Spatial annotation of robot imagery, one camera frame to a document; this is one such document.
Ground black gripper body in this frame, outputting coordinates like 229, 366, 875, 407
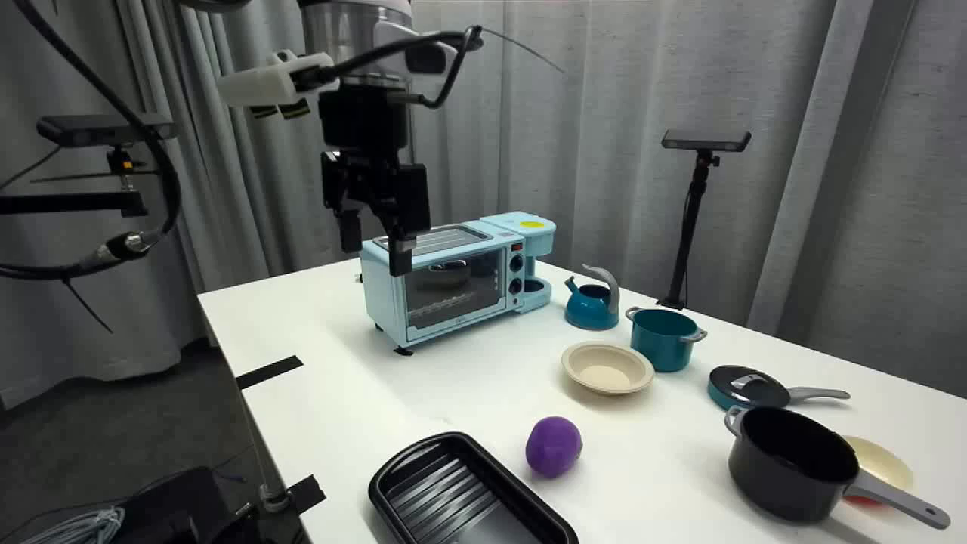
319, 82, 434, 247

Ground light blue toaster oven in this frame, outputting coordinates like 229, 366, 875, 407
360, 209, 560, 357

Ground clear plastic dish rack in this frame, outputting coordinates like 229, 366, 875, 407
398, 241, 511, 343

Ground black tape strip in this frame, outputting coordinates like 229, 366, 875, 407
232, 355, 305, 393

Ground teal kettle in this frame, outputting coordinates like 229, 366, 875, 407
562, 262, 623, 333

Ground beige bowl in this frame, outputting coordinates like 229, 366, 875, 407
560, 343, 660, 399

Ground purple ball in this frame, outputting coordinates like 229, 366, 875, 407
523, 415, 588, 482

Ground black baking tray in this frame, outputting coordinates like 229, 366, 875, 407
365, 429, 583, 544

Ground black table clamp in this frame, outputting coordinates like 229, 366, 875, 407
254, 474, 330, 522

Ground black tripod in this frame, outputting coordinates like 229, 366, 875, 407
655, 148, 723, 312

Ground grey crumpled bag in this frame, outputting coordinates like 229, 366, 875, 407
15, 501, 129, 544

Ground beige plate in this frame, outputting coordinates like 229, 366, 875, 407
842, 433, 920, 507

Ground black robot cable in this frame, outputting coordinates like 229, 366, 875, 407
330, 25, 488, 112

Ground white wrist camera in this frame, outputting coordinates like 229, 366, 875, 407
219, 50, 343, 122

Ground black looping cable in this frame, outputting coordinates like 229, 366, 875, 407
0, 0, 189, 337

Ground black camera on side mount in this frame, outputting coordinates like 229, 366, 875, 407
36, 112, 180, 148

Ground teal pot with grey handles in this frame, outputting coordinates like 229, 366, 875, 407
623, 304, 709, 375

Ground black camera on tripod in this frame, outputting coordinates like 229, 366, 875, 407
660, 127, 756, 157

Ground black saucepan grey handle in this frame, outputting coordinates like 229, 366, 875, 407
723, 402, 953, 531

